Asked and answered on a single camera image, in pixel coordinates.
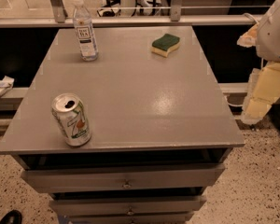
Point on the grey drawer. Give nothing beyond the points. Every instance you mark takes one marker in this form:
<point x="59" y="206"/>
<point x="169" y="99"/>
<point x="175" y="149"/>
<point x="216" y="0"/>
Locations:
<point x="159" y="218"/>
<point x="124" y="178"/>
<point x="128" y="206"/>

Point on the green yellow sponge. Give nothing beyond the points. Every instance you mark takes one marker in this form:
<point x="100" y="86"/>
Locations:
<point x="164" y="45"/>

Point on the metal railing frame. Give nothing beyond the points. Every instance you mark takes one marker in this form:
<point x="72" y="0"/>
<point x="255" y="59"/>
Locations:
<point x="116" y="13"/>

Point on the folded white cloth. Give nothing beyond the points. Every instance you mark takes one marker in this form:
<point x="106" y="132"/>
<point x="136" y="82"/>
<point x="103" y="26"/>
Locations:
<point x="6" y="84"/>

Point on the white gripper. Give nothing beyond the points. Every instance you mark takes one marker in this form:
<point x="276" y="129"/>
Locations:
<point x="274" y="36"/>

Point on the grey drawer cabinet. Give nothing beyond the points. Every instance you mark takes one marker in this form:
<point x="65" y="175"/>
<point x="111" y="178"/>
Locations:
<point x="143" y="110"/>

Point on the green white soda can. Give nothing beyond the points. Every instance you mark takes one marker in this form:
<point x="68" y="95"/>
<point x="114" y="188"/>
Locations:
<point x="68" y="111"/>

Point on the bottom grey drawer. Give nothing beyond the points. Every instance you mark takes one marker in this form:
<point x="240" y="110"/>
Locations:
<point x="159" y="218"/>

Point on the top grey drawer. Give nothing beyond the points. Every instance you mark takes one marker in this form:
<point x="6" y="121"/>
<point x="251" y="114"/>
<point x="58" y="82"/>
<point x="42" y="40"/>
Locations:
<point x="124" y="178"/>

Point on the middle grey drawer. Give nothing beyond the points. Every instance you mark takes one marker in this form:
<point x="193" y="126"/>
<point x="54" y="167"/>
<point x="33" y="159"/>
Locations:
<point x="128" y="206"/>

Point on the clear plastic water bottle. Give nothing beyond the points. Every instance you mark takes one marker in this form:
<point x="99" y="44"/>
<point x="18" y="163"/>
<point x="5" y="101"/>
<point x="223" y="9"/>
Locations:
<point x="84" y="31"/>

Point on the black shoe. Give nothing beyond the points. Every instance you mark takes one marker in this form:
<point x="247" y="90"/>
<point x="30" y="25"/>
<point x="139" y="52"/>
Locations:
<point x="12" y="217"/>

